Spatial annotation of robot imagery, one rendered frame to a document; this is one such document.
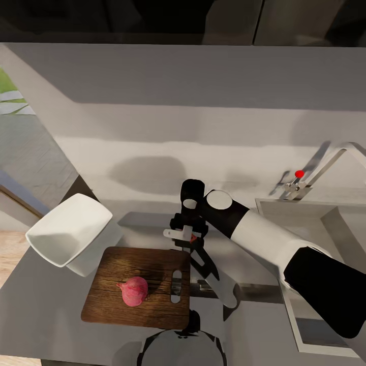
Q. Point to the cutting board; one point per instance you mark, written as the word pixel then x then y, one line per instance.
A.
pixel 104 303

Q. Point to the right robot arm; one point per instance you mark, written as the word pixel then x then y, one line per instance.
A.
pixel 336 291

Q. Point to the parer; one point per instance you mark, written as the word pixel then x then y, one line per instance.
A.
pixel 204 255

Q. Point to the vidalia onion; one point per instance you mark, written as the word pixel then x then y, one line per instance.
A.
pixel 134 291

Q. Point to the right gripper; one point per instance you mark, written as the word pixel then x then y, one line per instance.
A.
pixel 198 224

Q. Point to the bowl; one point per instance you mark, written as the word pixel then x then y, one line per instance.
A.
pixel 70 228

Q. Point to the fixed window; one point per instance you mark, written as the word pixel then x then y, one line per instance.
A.
pixel 34 171

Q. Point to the drop in sink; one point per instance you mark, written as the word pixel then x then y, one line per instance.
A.
pixel 338 228

